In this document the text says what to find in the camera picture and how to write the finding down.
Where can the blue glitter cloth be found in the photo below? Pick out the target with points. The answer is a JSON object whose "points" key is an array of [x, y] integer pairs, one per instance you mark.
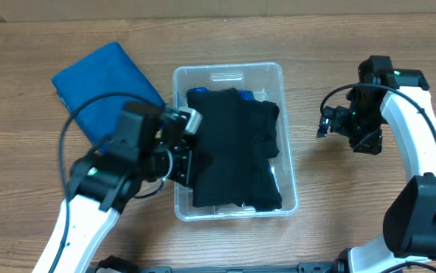
{"points": [[244, 94]]}

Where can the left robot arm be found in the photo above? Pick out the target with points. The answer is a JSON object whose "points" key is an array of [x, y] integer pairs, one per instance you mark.
{"points": [[147, 145]]}

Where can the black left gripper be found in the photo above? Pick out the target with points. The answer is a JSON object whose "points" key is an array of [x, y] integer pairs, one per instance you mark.
{"points": [[183, 174]]}

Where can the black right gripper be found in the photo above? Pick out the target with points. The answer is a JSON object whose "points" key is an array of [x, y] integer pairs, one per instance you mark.
{"points": [[335, 121]]}

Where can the blue denim cloth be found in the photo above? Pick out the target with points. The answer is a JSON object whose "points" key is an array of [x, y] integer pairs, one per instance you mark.
{"points": [[106, 70]]}

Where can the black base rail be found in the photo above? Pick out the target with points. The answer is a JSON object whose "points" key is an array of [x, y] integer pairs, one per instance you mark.
{"points": [[115, 264]]}

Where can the clear plastic storage bin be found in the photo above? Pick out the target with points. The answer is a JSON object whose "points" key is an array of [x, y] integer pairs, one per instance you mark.
{"points": [[265, 80]]}

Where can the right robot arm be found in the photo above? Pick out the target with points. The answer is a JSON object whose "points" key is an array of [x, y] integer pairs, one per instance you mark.
{"points": [[399, 98]]}

